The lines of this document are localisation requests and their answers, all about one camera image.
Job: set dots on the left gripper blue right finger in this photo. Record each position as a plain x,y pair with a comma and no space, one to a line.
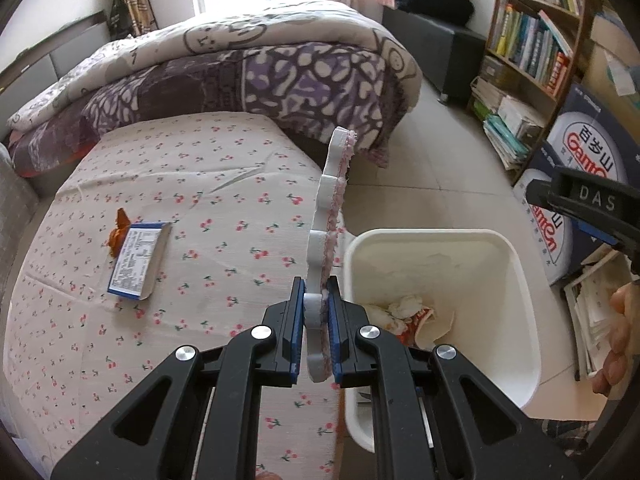
335,328

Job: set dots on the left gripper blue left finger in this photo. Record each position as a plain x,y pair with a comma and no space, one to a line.
297,326

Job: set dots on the white plastic waste bin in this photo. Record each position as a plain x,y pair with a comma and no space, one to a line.
466,288

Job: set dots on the white label blue box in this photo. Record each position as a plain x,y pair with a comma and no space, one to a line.
138,263

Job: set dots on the torn red noodle cup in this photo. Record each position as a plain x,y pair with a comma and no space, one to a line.
415,320

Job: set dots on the person's right hand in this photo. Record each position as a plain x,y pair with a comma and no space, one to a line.
623,301

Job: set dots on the lower Ganten water carton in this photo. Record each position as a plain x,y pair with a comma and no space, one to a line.
562,246

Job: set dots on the ganten water carton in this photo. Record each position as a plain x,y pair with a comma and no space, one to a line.
587,136
562,246

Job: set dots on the upper Ganten water carton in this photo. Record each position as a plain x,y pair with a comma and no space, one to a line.
587,136

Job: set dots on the brown cardboard box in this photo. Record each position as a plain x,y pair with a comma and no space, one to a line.
613,70

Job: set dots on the cherry print tablecloth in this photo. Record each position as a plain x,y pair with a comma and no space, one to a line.
239,197

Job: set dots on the wooden bookshelf with books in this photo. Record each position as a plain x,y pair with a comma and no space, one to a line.
532,56

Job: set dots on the orange peel piece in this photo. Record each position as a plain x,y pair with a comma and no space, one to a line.
118,234

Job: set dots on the black storage bench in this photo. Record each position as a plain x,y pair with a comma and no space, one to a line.
448,55

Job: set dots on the bed with grey headboard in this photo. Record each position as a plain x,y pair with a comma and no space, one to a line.
46,63

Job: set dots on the white patterned duvet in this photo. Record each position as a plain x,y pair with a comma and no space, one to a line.
325,21

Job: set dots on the grey checked covered chair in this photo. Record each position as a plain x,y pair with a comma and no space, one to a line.
18,203

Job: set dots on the black handbag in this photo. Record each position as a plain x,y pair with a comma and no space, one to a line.
119,21

